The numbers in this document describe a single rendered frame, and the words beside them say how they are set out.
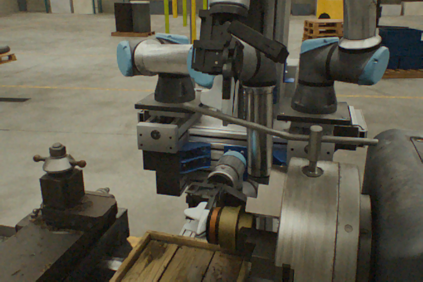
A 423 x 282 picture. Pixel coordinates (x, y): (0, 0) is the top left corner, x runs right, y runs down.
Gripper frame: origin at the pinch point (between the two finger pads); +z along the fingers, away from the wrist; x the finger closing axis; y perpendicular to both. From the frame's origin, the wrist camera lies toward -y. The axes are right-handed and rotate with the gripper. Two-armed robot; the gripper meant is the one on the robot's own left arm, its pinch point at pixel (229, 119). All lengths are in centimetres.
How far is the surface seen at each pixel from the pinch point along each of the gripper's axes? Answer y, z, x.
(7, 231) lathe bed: 71, 39, -29
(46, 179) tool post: 47, 18, -13
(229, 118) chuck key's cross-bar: -0.6, -0.3, 2.8
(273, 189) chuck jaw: -8.1, 13.3, -10.6
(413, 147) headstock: -33.5, 2.1, -13.4
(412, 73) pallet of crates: -155, -108, -690
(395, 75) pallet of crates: -128, -101, -683
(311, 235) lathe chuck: -16.3, 17.1, 5.6
